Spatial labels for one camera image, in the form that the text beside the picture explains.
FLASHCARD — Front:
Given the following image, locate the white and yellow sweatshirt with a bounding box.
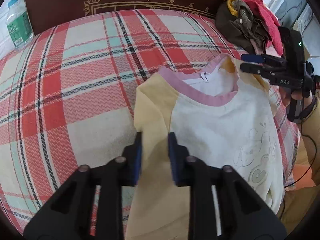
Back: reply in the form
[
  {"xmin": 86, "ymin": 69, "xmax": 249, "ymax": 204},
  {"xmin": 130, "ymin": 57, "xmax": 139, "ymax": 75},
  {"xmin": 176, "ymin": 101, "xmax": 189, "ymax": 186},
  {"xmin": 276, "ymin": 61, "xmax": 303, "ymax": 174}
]
[{"xmin": 126, "ymin": 54, "xmax": 284, "ymax": 239}]

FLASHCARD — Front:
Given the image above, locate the right forearm yellow sleeve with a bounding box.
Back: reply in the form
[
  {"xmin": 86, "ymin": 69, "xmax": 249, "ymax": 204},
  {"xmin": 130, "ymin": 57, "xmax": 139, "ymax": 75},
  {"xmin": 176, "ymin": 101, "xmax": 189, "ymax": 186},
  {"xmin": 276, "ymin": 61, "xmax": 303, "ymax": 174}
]
[{"xmin": 277, "ymin": 99, "xmax": 319, "ymax": 233}]

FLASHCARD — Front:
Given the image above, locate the person's right hand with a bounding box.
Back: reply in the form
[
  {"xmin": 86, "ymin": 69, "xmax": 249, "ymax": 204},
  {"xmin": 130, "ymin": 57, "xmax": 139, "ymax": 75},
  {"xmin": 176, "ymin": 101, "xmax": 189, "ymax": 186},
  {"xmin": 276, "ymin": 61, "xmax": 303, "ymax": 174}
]
[{"xmin": 279, "ymin": 87, "xmax": 313, "ymax": 109}]

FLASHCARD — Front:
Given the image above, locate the red knit sweater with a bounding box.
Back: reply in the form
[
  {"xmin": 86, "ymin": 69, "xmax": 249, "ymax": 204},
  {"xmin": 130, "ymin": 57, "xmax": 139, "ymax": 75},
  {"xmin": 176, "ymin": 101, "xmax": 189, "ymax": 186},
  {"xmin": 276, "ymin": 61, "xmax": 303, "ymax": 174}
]
[{"xmin": 242, "ymin": 0, "xmax": 284, "ymax": 56}]

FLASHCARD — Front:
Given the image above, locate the maroon garment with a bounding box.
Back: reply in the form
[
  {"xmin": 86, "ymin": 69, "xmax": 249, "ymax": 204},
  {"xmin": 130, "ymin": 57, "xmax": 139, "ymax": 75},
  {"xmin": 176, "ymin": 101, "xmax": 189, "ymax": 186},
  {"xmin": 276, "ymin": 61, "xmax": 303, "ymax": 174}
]
[{"xmin": 248, "ymin": 18, "xmax": 272, "ymax": 54}]

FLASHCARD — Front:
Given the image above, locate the grey knit garment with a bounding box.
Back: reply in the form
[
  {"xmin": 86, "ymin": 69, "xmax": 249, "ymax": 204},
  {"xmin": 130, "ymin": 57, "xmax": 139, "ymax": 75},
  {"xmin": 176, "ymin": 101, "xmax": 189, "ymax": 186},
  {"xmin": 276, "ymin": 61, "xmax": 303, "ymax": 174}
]
[{"xmin": 231, "ymin": 0, "xmax": 263, "ymax": 43}]

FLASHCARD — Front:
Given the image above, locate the dark brown garment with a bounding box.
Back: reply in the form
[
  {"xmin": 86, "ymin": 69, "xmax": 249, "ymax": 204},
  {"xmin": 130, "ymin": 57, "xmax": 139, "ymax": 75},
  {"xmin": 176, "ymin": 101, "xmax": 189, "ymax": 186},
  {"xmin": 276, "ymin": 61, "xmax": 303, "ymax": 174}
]
[{"xmin": 215, "ymin": 2, "xmax": 255, "ymax": 54}]

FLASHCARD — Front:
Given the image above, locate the red plaid bed sheet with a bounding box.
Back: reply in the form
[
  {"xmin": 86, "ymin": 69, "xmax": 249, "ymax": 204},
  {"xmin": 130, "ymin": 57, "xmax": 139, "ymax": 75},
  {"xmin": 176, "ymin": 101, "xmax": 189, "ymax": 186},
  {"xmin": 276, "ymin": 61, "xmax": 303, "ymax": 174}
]
[{"xmin": 1, "ymin": 9, "xmax": 300, "ymax": 232}]

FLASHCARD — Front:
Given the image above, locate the clear plastic water bottle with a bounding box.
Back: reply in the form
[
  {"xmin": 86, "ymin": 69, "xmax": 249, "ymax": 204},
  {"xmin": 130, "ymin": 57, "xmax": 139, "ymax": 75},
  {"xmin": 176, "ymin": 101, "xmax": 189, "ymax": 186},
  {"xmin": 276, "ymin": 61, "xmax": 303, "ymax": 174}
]
[{"xmin": 6, "ymin": 0, "xmax": 33, "ymax": 48}]

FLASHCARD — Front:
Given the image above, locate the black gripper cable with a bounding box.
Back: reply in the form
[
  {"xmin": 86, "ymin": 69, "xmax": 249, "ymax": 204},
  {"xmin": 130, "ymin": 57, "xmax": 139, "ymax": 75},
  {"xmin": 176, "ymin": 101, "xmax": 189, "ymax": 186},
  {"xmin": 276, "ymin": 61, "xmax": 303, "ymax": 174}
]
[{"xmin": 283, "ymin": 60, "xmax": 318, "ymax": 189}]

